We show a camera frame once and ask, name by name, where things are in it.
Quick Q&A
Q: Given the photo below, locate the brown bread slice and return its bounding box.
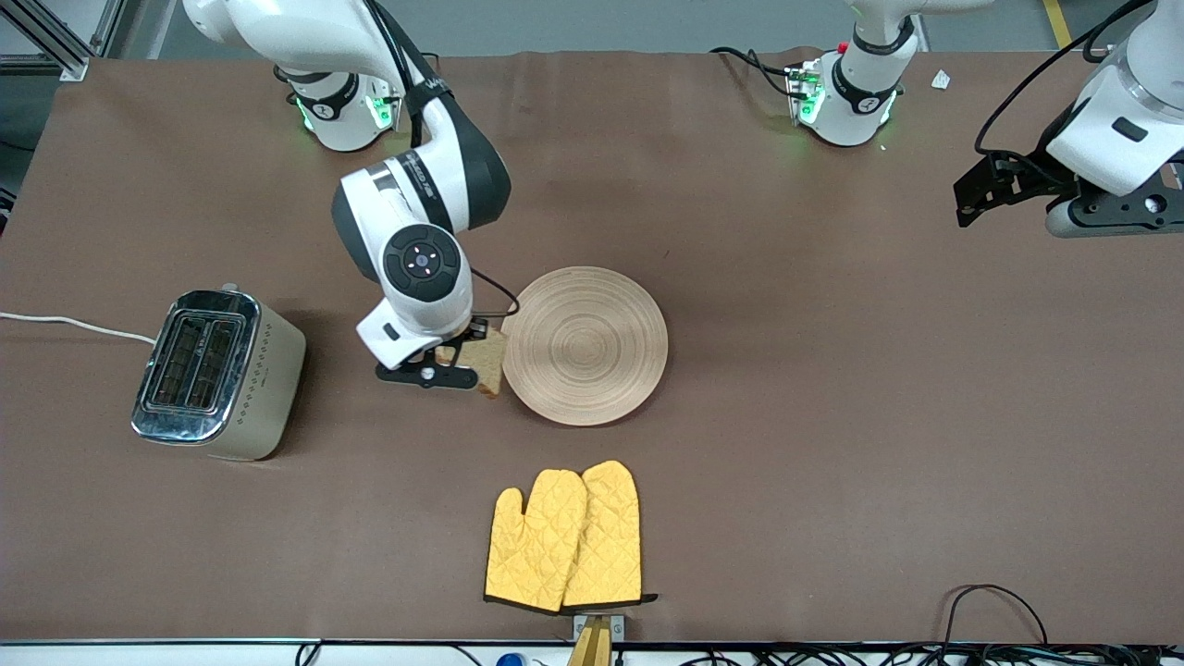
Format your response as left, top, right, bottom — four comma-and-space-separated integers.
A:
435, 327, 509, 400

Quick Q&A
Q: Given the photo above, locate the round wooden plate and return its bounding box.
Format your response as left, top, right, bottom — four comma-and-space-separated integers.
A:
499, 266, 669, 427

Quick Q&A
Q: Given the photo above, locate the cream and chrome toaster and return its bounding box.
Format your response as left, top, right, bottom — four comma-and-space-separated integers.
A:
130, 283, 307, 462

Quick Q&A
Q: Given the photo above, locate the yellow quilted oven mitt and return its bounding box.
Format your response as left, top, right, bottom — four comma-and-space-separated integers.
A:
485, 469, 589, 613
561, 460, 659, 611

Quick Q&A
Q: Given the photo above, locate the brown table cover sheet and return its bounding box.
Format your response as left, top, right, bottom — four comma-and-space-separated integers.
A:
0, 46, 1184, 645

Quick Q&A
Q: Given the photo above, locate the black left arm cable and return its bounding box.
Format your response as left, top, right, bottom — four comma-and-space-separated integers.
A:
975, 0, 1153, 160

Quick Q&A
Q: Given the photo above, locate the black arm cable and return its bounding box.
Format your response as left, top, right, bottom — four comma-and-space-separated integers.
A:
365, 0, 522, 321
975, 0, 1153, 160

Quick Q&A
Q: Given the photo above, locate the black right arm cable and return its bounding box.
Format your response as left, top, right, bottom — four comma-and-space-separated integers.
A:
365, 0, 522, 321

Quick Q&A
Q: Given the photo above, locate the black left base cable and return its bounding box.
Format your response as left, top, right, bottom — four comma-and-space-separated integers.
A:
709, 46, 808, 99

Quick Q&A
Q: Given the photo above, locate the white toaster power cord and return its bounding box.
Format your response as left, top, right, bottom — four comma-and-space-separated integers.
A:
0, 312, 156, 345

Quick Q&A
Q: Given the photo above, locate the black looped cable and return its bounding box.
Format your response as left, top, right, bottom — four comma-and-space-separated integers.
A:
939, 584, 1051, 648

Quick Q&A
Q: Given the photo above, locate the aluminium frame profile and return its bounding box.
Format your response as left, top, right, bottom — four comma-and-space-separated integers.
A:
0, 0, 127, 80

